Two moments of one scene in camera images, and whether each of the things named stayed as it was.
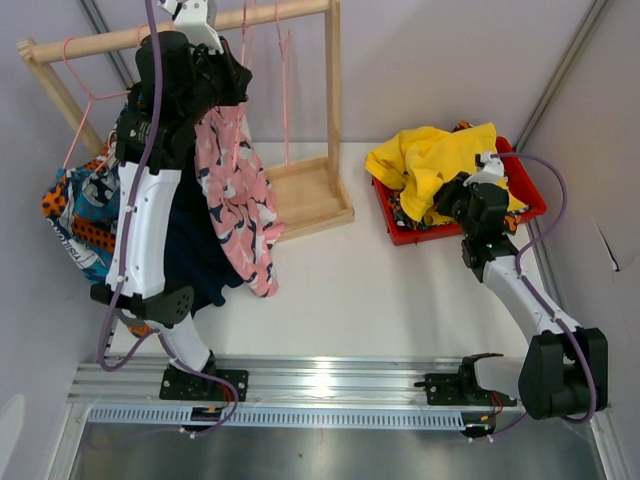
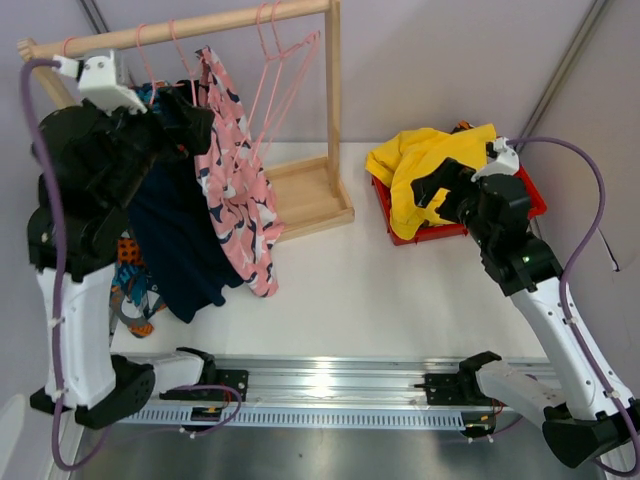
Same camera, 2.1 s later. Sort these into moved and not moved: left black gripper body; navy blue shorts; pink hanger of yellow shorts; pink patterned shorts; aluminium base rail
Moved: pink hanger of yellow shorts; left black gripper body
Not moved: aluminium base rail; navy blue shorts; pink patterned shorts
